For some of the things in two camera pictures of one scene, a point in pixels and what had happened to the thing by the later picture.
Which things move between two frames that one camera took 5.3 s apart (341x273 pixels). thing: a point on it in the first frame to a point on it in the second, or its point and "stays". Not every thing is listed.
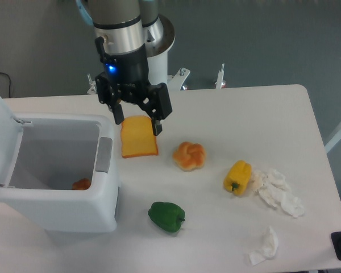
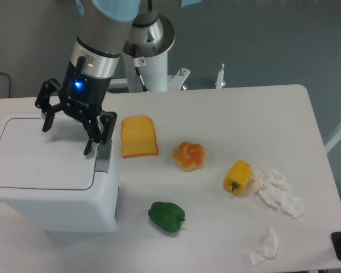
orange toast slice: [137, 137] stays
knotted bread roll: [188, 157] stays
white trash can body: [65, 177] stays
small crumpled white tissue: [269, 249] stays
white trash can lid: [4, 133] to [27, 157]
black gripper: [129, 74] to [82, 96]
